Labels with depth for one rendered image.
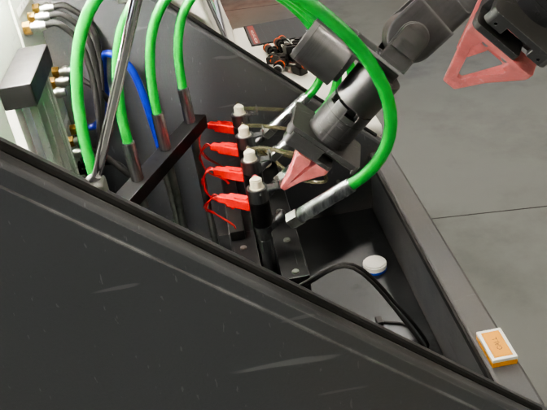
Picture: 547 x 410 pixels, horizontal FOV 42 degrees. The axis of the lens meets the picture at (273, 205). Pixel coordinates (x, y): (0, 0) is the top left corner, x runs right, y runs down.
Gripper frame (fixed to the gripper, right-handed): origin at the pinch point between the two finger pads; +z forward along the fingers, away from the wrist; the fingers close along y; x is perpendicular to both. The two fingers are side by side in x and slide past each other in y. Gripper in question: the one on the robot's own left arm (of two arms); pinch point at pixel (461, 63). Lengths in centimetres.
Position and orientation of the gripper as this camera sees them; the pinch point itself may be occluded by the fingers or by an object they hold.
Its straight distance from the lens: 68.8
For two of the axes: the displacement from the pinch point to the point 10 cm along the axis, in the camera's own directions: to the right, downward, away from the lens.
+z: -4.7, 4.0, 7.9
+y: -3.9, 7.0, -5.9
